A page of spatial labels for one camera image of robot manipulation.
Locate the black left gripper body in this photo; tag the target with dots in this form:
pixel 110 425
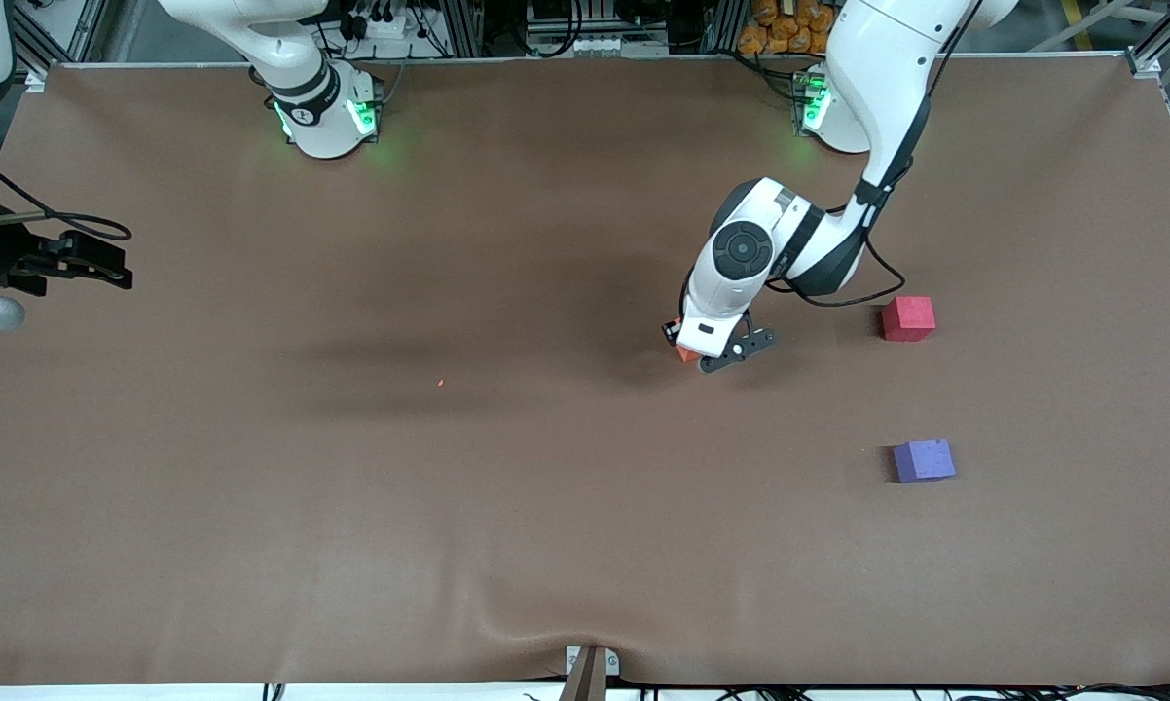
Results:
pixel 672 332

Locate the orange foam block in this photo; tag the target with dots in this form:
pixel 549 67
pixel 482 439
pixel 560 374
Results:
pixel 686 354

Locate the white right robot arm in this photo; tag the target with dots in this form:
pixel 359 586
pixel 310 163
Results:
pixel 293 68

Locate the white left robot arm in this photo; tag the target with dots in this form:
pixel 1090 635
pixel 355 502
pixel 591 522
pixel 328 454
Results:
pixel 741 253

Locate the red foam block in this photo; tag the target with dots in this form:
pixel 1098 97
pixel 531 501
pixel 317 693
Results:
pixel 908 319

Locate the purple foam block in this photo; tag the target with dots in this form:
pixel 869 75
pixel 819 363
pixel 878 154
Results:
pixel 924 461

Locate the brown table mat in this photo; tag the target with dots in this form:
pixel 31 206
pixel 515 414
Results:
pixel 254 487

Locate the orange packets pile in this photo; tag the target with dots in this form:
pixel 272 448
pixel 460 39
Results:
pixel 780 29

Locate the white power strip with plugs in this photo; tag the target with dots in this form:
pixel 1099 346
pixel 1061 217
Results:
pixel 385 19

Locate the aluminium frame profile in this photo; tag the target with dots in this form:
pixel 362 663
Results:
pixel 1164 39
pixel 59 29

